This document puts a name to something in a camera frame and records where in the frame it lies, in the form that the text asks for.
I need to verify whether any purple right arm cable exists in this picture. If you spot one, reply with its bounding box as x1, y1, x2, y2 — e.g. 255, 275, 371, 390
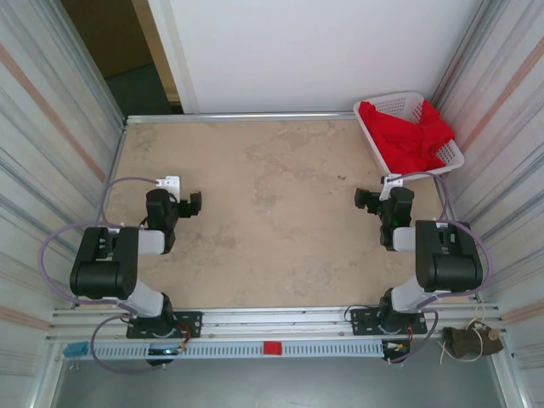
388, 172, 495, 366

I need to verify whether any white perforated plastic basket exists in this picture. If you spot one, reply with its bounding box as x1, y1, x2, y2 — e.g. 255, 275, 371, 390
353, 90, 465, 184

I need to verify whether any grey slotted cable duct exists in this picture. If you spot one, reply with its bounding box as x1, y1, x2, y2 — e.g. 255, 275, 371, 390
91, 342, 386, 360

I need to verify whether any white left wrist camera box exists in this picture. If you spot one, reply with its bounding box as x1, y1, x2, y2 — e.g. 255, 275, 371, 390
155, 174, 183, 201

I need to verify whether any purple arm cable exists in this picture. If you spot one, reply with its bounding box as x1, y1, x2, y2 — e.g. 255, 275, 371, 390
388, 172, 495, 366
37, 176, 171, 374

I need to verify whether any red printed t-shirt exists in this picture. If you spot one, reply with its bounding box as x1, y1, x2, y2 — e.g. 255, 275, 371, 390
357, 99, 456, 174

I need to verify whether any brown wooden door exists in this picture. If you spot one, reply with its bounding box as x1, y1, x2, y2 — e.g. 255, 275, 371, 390
61, 0, 156, 80

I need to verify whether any brown cloth pouch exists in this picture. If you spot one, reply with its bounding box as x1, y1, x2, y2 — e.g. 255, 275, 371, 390
441, 325, 505, 360

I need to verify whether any aluminium table end rail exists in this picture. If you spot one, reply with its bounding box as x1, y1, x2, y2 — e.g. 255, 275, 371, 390
125, 111, 358, 125

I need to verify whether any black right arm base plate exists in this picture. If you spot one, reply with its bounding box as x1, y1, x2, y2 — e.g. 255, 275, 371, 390
348, 308, 428, 337

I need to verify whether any small circuit board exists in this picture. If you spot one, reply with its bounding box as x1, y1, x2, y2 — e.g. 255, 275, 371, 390
147, 346, 188, 357
382, 339, 411, 356

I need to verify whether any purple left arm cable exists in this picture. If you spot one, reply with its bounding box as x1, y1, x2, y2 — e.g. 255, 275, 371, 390
37, 176, 171, 374

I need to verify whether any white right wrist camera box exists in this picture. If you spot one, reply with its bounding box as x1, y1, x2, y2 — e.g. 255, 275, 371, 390
379, 173, 404, 201

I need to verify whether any white string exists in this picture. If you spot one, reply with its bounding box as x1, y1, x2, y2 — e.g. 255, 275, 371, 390
439, 305, 488, 365

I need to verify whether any cream door frame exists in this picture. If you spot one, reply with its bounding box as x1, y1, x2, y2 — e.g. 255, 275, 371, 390
131, 0, 201, 115

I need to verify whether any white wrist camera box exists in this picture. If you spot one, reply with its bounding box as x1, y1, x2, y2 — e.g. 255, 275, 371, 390
379, 173, 404, 201
155, 174, 183, 201

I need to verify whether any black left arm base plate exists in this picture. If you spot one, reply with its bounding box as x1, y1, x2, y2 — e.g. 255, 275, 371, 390
126, 311, 203, 340

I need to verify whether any aluminium mounting rail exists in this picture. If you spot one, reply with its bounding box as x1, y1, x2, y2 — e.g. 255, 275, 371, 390
49, 303, 507, 341

